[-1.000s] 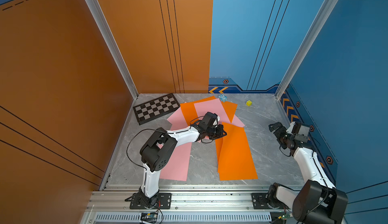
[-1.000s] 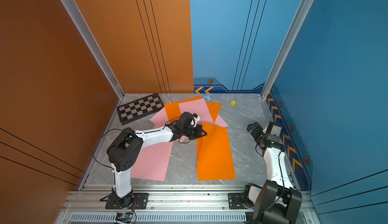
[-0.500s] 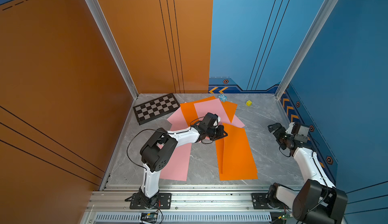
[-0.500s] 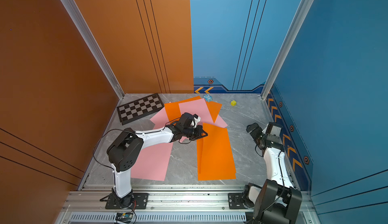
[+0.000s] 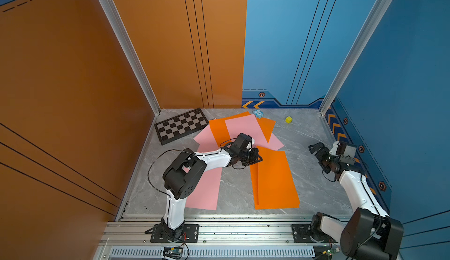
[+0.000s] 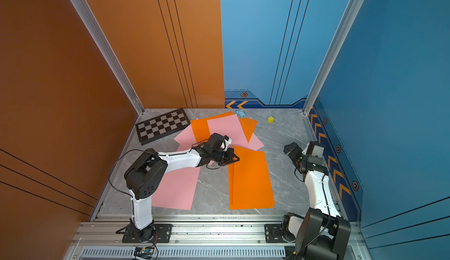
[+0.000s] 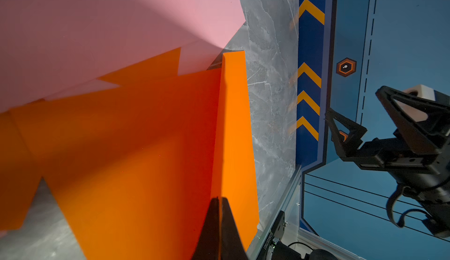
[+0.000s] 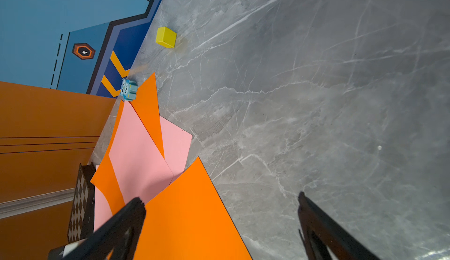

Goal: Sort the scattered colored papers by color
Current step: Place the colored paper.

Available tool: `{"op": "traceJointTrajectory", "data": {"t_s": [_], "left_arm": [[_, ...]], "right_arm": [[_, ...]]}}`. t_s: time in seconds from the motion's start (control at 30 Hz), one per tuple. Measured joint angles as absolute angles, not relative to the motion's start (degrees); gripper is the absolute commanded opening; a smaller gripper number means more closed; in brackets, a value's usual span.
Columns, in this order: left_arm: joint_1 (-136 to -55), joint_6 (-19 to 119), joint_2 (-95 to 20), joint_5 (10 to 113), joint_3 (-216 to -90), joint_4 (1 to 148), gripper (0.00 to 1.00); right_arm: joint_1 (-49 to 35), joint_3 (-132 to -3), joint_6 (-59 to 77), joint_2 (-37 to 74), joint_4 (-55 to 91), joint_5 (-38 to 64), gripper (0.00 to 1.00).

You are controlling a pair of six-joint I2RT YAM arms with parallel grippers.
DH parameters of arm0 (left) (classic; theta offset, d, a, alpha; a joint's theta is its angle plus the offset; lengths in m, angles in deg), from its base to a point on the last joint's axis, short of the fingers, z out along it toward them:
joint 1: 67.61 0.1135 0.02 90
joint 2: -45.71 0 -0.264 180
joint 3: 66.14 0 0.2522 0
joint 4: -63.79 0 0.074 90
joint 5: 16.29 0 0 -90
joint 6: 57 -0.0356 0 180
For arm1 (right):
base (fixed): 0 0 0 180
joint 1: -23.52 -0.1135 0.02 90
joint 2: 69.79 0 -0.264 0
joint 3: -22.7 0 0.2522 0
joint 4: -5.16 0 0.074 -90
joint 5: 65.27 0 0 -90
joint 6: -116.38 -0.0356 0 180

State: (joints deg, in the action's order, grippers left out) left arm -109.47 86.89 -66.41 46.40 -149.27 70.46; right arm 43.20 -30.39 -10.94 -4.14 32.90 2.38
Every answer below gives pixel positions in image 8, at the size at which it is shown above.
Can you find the left aluminium corner post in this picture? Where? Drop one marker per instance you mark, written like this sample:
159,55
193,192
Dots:
33,203

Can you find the pink paper underneath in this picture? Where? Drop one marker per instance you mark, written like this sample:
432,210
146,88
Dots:
176,143

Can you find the orange paper front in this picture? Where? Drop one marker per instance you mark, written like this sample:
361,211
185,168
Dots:
105,178

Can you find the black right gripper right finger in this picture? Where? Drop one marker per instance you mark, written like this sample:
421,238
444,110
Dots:
323,237

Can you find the black grey chessboard case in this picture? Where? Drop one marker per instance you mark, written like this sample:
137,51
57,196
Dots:
81,223

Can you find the large curved pink paper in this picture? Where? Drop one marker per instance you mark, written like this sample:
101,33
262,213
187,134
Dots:
102,211

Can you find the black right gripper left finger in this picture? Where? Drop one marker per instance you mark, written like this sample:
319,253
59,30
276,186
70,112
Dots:
117,239

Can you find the orange curved paper behind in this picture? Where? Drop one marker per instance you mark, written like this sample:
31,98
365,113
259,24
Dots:
147,108

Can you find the pink paper top right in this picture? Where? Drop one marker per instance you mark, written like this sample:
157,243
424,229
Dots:
140,169

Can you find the small blue toy box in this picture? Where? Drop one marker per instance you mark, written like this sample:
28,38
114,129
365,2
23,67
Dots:
129,89

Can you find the yellow cube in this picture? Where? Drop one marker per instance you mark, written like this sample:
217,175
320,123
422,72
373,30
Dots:
166,37

